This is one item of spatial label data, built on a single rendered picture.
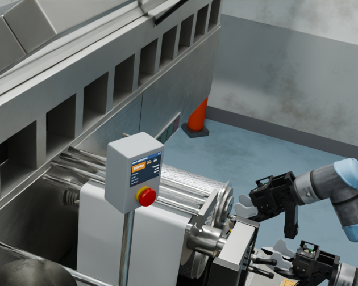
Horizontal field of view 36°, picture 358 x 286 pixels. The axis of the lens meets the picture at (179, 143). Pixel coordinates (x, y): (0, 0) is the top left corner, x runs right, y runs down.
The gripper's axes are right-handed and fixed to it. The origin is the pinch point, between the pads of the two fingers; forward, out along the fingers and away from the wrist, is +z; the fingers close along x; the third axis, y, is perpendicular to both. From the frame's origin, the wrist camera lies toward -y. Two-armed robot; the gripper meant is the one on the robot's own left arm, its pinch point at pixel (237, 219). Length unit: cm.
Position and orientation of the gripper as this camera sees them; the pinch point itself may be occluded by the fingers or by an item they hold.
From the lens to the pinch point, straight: 149.8
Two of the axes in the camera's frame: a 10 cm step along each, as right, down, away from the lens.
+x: -3.7, 4.3, -8.3
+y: -5.0, -8.4, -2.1
